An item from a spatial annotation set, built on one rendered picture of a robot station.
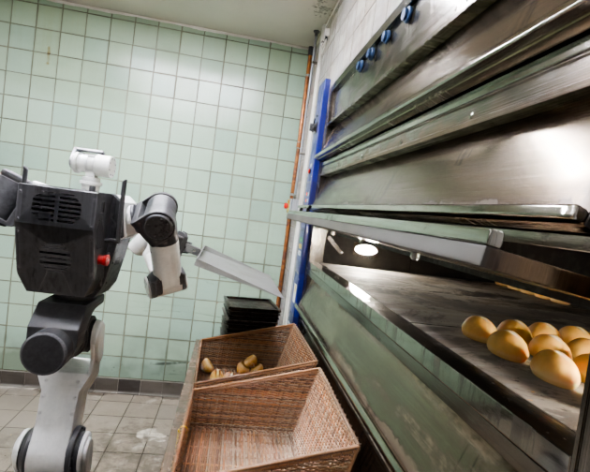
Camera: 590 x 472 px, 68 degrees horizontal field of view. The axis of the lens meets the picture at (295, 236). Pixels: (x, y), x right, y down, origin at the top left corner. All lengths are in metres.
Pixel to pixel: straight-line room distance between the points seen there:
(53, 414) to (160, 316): 1.84
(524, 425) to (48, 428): 1.25
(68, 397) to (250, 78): 2.41
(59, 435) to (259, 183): 2.14
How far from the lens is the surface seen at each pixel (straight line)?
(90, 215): 1.24
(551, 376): 0.92
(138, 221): 1.30
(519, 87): 0.83
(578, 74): 0.73
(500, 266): 0.54
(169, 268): 1.42
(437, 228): 0.64
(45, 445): 1.54
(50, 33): 3.54
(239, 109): 3.21
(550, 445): 0.68
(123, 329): 3.35
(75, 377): 1.51
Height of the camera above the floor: 1.42
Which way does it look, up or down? 3 degrees down
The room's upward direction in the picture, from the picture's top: 8 degrees clockwise
